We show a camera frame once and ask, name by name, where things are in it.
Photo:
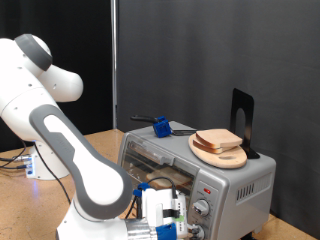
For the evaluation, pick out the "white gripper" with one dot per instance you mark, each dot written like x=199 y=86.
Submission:
x=151 y=206

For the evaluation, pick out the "silver oven knob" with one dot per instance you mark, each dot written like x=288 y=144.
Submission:
x=201 y=235
x=201 y=208

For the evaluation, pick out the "metal spatula with blue block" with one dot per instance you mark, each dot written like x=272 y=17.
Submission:
x=162 y=127

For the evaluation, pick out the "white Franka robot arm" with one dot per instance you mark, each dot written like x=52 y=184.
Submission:
x=93 y=180

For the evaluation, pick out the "black taped oven foot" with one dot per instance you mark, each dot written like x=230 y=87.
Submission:
x=248 y=237

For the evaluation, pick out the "silver toaster oven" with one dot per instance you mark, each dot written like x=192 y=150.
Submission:
x=233 y=180

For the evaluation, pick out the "round wooden cutting board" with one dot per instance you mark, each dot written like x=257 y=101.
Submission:
x=223 y=161

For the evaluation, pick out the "black metal bookend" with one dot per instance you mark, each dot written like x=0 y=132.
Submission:
x=248 y=133

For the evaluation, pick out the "vertical metal pole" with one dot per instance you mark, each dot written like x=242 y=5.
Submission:
x=114 y=66

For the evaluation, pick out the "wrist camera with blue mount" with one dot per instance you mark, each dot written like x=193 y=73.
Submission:
x=166 y=231

